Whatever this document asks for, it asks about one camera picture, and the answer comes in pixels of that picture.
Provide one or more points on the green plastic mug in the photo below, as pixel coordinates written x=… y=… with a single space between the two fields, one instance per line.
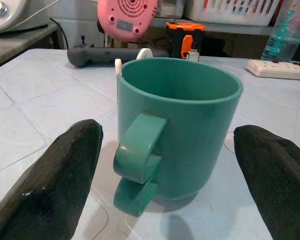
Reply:
x=190 y=150

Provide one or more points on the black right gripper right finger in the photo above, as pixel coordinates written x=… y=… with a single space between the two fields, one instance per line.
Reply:
x=277 y=180

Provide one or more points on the white power strip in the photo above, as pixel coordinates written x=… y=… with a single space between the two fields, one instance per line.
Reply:
x=277 y=68

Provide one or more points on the white plastic basket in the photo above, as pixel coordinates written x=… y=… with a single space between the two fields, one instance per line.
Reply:
x=230 y=12

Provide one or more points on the pink round appliance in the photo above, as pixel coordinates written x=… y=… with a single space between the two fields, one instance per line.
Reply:
x=126 y=17

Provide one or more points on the black and orange tool box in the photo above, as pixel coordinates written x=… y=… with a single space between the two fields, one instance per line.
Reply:
x=176 y=40

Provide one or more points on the white appliance with knob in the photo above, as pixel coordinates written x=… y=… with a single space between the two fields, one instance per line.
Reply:
x=12 y=15

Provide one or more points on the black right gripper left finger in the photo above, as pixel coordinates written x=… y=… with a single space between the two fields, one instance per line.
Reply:
x=52 y=180

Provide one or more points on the clear plastic water bottle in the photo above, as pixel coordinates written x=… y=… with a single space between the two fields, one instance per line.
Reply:
x=282 y=42

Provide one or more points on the grey side bench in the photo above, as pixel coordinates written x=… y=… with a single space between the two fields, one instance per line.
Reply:
x=12 y=47

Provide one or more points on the grey wall shelf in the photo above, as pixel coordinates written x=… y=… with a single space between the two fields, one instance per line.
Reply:
x=240 y=29

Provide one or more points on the white round plastic piece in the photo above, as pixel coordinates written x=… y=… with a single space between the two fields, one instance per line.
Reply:
x=145 y=51

